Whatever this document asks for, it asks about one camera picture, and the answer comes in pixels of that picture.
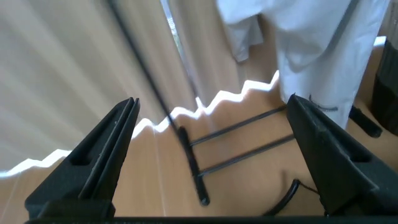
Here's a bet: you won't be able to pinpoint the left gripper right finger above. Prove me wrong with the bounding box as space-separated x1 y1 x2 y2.
285 94 398 217

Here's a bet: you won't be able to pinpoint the black cable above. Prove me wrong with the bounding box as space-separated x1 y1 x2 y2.
263 179 322 217

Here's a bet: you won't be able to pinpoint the black clothes rack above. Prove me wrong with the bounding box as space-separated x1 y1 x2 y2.
107 0 383 207

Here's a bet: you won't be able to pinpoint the beige curtain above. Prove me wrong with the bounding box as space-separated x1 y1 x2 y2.
0 0 398 174

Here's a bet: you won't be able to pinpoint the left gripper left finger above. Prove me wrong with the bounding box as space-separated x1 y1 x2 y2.
24 97 141 218

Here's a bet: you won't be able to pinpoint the pale grey shorts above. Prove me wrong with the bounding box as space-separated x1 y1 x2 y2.
216 0 391 130

